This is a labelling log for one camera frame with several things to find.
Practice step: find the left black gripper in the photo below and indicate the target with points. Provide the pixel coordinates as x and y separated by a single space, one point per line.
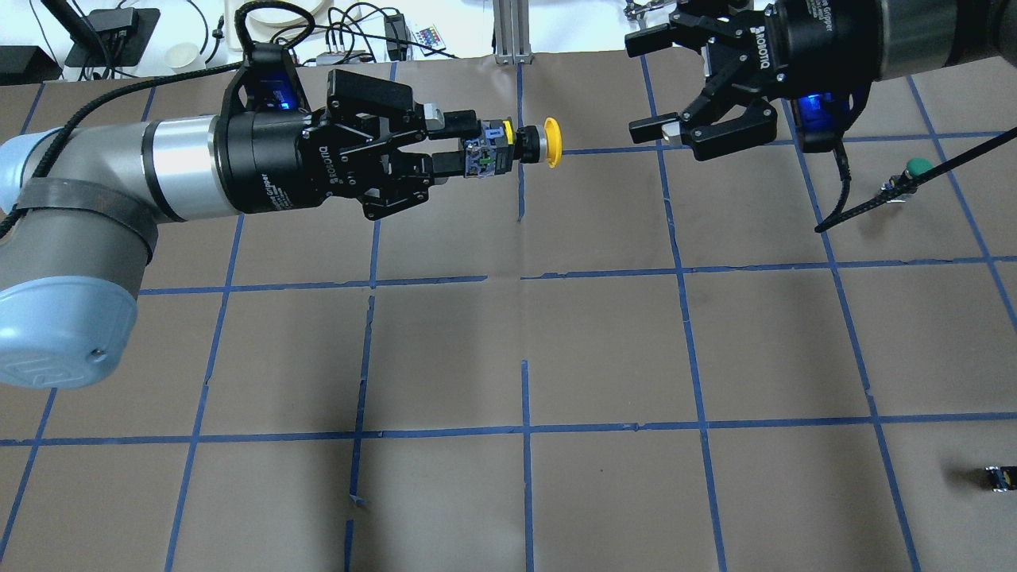
266 167

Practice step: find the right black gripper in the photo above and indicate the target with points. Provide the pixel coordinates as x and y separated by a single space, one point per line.
801 44

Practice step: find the yellow push button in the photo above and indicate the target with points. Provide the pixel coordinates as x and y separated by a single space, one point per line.
497 146

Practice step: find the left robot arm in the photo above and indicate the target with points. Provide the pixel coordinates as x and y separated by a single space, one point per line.
91 199

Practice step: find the green push button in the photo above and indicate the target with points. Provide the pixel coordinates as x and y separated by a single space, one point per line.
899 188

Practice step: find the black power adapter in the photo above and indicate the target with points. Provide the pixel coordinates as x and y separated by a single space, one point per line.
396 37

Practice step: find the remote control with coloured keys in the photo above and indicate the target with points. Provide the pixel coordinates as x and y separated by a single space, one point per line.
429 38

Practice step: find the white paper cup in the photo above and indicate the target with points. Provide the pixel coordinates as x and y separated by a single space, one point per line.
184 57

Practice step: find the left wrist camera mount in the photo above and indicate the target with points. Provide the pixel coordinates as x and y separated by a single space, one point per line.
266 81

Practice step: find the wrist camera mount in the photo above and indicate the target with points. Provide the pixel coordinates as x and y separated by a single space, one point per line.
822 119
266 81

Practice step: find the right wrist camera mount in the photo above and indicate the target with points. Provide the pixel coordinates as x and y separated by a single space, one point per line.
822 119

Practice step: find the aluminium frame post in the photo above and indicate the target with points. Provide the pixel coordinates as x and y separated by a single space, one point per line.
512 43

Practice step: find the black camera stand base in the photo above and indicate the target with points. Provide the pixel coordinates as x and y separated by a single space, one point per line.
124 34

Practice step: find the small black yellow switch block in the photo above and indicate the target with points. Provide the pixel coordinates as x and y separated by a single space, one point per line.
1001 478

